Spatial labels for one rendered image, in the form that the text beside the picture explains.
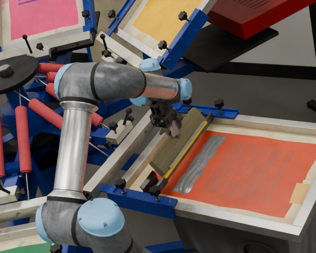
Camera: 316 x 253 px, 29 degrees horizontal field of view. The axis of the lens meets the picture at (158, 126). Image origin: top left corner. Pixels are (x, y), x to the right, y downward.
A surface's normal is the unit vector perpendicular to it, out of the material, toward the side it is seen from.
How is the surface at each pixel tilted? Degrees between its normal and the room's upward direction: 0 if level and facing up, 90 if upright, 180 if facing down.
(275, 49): 90
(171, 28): 32
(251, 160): 0
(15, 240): 0
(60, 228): 55
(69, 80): 42
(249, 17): 0
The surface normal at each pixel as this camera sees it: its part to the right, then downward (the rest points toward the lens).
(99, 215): -0.14, -0.78
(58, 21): -0.22, -0.36
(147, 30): -0.66, -0.42
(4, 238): -0.01, 0.58
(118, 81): 0.36, 0.06
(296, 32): -0.49, 0.61
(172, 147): 0.53, -0.37
